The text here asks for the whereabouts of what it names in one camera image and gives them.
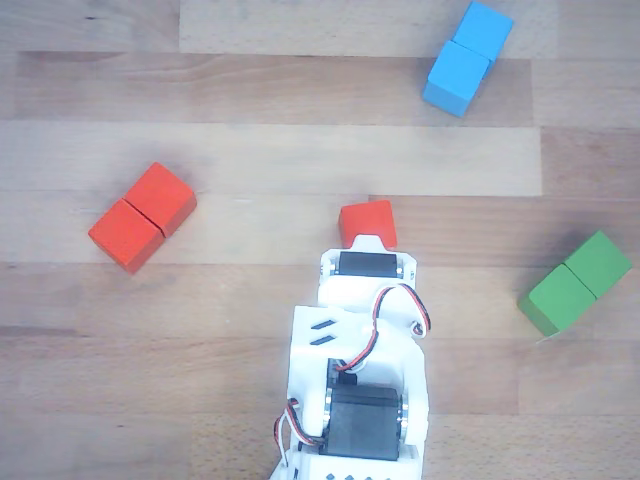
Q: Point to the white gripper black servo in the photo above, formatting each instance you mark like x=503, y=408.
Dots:
x=353, y=291

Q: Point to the small red cube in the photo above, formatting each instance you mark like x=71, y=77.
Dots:
x=367, y=217

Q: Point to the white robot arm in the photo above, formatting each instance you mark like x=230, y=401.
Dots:
x=400, y=370

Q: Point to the blue rectangular block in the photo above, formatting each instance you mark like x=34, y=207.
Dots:
x=457, y=75

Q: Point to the green rectangular block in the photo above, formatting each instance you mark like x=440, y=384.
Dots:
x=575, y=285

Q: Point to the red rectangular block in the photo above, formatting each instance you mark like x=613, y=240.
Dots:
x=142, y=217

